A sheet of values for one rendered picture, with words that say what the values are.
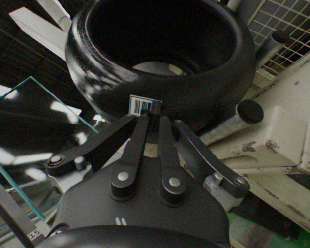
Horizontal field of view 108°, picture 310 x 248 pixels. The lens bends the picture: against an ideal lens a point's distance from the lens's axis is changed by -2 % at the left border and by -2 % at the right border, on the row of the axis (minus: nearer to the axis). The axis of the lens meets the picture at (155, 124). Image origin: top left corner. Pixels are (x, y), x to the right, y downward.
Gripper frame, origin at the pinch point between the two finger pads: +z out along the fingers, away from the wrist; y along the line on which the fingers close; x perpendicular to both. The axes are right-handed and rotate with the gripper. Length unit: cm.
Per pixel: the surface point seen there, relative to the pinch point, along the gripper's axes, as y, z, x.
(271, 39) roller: 28.1, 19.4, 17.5
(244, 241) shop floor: 87, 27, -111
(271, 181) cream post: 56, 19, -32
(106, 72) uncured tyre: -10.4, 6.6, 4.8
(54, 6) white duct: -99, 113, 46
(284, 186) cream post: 61, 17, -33
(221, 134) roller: 15.1, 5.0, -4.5
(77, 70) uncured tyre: -17.7, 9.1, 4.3
